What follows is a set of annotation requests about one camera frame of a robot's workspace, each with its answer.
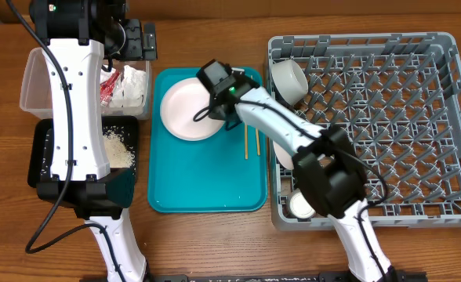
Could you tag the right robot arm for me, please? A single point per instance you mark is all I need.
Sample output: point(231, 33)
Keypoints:
point(328, 173)

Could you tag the teal serving tray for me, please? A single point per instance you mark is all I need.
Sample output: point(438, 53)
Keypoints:
point(211, 175)

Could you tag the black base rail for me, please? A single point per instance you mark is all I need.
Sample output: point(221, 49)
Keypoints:
point(330, 276)

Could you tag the white napkin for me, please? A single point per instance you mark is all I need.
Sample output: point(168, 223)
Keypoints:
point(132, 88)

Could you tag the uncooked rice pile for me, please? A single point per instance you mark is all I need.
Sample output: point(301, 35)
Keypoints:
point(119, 154)

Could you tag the white cup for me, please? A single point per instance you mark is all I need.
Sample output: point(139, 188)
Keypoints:
point(298, 206)

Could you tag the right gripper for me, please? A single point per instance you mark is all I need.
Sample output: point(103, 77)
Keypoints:
point(208, 73)

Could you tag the grey dishwasher rack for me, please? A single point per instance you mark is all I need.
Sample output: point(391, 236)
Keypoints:
point(398, 97)

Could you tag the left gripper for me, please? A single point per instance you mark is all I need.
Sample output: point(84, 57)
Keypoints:
point(139, 51)

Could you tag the small white plate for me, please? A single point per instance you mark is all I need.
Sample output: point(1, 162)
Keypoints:
point(283, 157)

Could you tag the cardboard backdrop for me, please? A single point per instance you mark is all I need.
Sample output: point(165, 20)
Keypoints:
point(239, 9)

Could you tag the large white plate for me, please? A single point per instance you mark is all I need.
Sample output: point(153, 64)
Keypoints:
point(180, 104)

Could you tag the clear plastic waste bin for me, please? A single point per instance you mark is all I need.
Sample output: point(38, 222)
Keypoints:
point(36, 98)

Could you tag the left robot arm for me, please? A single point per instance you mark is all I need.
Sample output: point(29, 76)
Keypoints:
point(80, 39)

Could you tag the black rectangular tray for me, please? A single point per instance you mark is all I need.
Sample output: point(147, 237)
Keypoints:
point(43, 134)

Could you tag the red snack wrapper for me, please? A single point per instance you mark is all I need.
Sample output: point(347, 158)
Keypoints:
point(109, 83)

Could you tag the grey bowl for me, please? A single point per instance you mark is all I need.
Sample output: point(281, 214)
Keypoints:
point(290, 81)

